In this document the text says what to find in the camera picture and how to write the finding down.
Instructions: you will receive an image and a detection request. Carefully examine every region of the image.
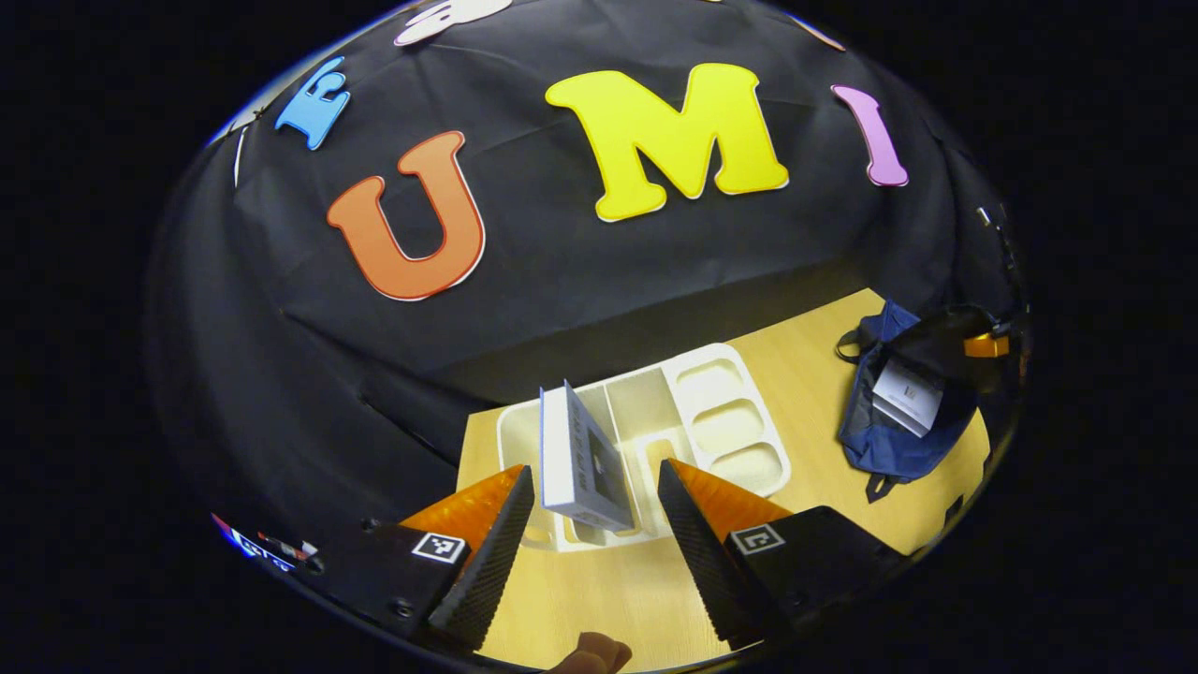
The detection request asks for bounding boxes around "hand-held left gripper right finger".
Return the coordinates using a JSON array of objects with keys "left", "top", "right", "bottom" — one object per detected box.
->
[{"left": 657, "top": 458, "right": 911, "bottom": 649}]

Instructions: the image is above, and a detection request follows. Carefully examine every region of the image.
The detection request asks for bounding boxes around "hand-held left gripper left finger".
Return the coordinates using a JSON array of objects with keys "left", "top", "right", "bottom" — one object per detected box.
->
[{"left": 312, "top": 464, "right": 537, "bottom": 653}]

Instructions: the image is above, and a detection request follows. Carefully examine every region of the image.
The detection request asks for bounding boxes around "white cover book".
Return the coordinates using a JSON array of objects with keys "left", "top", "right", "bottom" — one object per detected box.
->
[{"left": 870, "top": 359, "right": 944, "bottom": 438}]

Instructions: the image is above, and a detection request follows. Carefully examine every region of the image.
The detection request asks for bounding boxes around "grey cover book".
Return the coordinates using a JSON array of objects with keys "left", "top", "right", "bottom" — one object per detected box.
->
[{"left": 539, "top": 380, "right": 637, "bottom": 535}]

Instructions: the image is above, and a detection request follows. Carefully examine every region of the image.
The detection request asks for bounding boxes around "white bookshelf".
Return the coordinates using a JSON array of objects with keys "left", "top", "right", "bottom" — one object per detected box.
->
[{"left": 496, "top": 342, "right": 793, "bottom": 553}]

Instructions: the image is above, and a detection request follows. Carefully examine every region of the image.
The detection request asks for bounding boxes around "blue schoolbag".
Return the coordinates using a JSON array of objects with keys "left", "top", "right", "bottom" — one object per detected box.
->
[{"left": 835, "top": 300, "right": 1016, "bottom": 504}]

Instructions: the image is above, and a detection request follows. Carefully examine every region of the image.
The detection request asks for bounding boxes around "black backdrop cloth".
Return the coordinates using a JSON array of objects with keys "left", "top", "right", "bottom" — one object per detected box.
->
[{"left": 145, "top": 0, "right": 1030, "bottom": 563}]

